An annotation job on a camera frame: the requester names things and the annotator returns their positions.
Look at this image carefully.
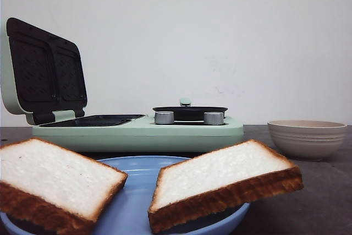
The black round frying pan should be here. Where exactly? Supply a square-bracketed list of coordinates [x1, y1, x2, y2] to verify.
[153, 98, 228, 121]

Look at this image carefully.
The blue round plate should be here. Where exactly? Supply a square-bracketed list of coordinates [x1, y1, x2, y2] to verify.
[0, 155, 251, 235]

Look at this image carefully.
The beige ribbed bowl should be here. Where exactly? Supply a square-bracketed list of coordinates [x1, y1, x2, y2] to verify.
[267, 120, 348, 161]

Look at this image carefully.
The silver control knob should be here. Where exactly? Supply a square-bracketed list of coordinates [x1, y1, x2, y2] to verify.
[203, 112, 224, 125]
[155, 111, 174, 125]

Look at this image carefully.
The right silver control knob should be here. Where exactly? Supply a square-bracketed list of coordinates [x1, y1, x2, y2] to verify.
[203, 112, 224, 125]

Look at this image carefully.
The left silver control knob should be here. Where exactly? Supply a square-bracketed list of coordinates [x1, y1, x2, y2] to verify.
[155, 111, 174, 125]

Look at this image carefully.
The mint green maker lid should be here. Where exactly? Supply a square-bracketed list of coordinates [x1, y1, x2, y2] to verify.
[2, 18, 87, 125]

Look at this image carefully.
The white bread slice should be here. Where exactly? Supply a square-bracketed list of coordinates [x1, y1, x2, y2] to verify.
[148, 139, 304, 234]
[1, 138, 128, 234]

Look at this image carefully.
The mint green breakfast maker base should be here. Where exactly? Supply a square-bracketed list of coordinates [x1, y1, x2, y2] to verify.
[32, 114, 244, 152]

